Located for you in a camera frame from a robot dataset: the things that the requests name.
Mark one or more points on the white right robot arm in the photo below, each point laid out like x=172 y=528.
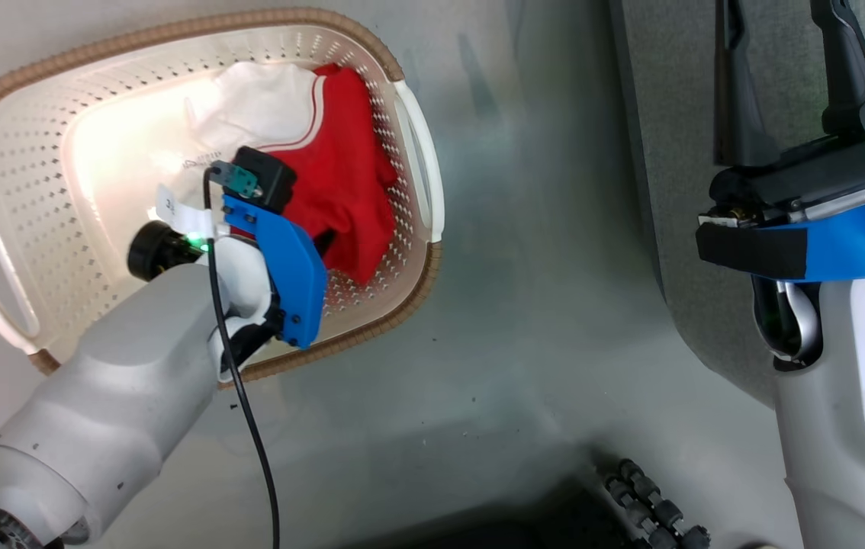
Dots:
x=844 y=427

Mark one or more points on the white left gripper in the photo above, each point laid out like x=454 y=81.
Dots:
x=245 y=286

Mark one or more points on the blue right camera mount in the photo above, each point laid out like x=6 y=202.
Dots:
x=852 y=248

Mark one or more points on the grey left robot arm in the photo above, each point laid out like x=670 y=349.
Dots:
x=120 y=396

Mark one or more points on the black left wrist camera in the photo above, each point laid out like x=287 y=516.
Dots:
x=268 y=179

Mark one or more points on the grey fabric sofa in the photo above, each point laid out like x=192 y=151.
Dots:
x=669 y=114

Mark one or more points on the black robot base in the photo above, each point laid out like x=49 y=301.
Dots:
x=493 y=526

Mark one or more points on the cream perforated laundry basket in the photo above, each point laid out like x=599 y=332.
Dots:
x=36 y=175

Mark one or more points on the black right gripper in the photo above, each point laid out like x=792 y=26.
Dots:
x=806 y=179

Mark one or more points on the red and white garment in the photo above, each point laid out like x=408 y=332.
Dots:
x=341 y=175

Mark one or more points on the teal left camera connector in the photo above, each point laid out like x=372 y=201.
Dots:
x=238 y=180

